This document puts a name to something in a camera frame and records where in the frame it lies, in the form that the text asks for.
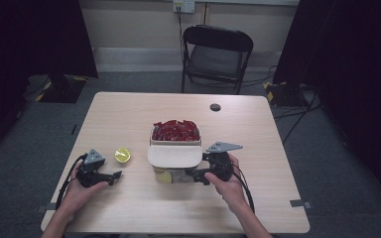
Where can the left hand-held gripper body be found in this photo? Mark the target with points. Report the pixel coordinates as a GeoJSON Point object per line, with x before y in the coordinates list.
{"type": "Point", "coordinates": [89, 175]}

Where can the wall conduit strip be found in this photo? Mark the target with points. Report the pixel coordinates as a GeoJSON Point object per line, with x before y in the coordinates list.
{"type": "Point", "coordinates": [206, 13]}

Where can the clear storage box white lid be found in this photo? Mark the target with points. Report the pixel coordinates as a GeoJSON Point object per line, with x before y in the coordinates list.
{"type": "Point", "coordinates": [174, 157]}

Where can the person's right hand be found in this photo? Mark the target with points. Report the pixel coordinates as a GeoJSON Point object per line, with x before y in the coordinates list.
{"type": "Point", "coordinates": [231, 193]}

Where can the grey tape strip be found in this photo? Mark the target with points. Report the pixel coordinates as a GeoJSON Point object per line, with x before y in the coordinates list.
{"type": "Point", "coordinates": [46, 207]}
{"type": "Point", "coordinates": [300, 203]}

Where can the black folding chair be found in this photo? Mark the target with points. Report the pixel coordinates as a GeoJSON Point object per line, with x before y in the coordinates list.
{"type": "Point", "coordinates": [216, 39]}

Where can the person's left hand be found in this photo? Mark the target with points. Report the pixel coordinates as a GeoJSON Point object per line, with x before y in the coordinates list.
{"type": "Point", "coordinates": [76, 196]}

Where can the lemon half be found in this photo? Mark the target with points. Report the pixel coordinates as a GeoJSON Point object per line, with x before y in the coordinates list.
{"type": "Point", "coordinates": [122, 155]}

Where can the pile of red packets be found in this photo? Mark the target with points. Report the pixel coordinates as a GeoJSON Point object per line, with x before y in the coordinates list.
{"type": "Point", "coordinates": [176, 130]}

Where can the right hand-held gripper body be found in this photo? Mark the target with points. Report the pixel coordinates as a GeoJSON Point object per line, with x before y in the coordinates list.
{"type": "Point", "coordinates": [220, 163]}

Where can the dark curtain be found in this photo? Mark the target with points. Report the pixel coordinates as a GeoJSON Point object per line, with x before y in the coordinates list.
{"type": "Point", "coordinates": [360, 82]}
{"type": "Point", "coordinates": [20, 49]}

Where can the black stand base yellow tape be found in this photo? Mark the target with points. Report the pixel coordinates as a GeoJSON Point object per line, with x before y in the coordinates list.
{"type": "Point", "coordinates": [284, 94]}
{"type": "Point", "coordinates": [61, 89]}

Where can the white wall socket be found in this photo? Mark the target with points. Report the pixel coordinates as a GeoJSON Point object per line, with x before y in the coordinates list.
{"type": "Point", "coordinates": [184, 5]}

